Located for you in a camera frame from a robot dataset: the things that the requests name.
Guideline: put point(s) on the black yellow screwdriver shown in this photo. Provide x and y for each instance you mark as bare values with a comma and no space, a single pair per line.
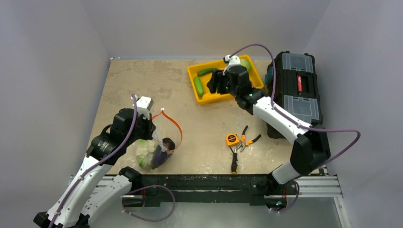
234,163

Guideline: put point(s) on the yellow tape measure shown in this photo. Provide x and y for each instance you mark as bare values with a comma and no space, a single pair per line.
232,139

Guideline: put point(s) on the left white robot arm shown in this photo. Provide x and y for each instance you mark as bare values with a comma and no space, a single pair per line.
74,208

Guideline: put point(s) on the white cauliflower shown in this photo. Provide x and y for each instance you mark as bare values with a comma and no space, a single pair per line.
144,150

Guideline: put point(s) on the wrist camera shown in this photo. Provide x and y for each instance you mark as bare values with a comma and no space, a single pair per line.
231,61
143,104

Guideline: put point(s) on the clear orange zip bag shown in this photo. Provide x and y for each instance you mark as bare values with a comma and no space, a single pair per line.
156,136

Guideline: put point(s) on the light green cucumber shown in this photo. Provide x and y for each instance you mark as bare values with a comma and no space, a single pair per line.
198,86

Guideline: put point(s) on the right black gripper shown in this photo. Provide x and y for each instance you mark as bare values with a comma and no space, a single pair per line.
221,83

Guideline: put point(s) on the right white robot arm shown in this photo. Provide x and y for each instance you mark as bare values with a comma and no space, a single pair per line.
310,147

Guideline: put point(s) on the dark green chili pepper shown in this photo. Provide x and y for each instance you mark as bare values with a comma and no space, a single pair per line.
207,71

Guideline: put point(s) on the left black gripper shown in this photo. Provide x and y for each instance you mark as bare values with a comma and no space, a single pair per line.
150,126

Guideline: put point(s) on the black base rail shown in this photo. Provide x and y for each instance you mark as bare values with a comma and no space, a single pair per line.
150,190

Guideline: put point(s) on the green cabbage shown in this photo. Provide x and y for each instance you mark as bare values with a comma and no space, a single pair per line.
245,63

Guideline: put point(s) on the black toolbox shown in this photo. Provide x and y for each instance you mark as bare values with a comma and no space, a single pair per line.
296,86

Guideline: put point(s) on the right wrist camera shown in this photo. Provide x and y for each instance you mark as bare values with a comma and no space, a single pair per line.
231,61

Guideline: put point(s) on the orange handled pliers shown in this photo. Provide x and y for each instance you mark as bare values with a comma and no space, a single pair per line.
245,143

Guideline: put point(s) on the purple eggplant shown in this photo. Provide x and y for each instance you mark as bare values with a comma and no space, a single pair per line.
162,154

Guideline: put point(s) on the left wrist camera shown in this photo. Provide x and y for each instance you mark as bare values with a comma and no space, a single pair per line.
143,104

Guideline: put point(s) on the yellow plastic tray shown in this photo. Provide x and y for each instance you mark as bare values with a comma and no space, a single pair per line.
208,98

